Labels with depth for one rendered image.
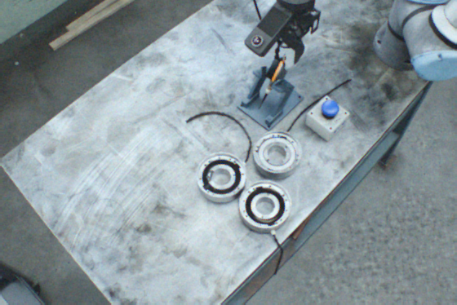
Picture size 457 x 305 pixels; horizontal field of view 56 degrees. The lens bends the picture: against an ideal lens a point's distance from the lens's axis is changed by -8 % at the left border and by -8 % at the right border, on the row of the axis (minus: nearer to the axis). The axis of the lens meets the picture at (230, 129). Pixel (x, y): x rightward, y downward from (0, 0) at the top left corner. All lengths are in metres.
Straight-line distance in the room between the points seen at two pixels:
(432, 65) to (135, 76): 0.70
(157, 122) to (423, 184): 1.27
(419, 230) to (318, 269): 0.45
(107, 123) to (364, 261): 1.13
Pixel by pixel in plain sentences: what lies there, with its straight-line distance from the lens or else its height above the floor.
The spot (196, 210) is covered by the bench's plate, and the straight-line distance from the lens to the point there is 0.98.
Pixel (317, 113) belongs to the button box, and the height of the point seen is 0.85.
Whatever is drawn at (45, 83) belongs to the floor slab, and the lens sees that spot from 2.35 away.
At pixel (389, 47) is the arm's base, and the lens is 1.22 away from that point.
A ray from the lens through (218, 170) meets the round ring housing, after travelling 0.99.
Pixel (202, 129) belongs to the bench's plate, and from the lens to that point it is 1.07.
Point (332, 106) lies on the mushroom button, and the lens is 1.03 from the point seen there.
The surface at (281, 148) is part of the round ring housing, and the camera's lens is 1.02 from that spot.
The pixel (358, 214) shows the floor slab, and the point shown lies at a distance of 1.89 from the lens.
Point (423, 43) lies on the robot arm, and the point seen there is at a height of 1.00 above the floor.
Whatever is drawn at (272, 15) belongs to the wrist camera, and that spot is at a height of 1.08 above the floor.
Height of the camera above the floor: 1.71
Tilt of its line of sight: 59 degrees down
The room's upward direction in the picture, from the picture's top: 2 degrees counter-clockwise
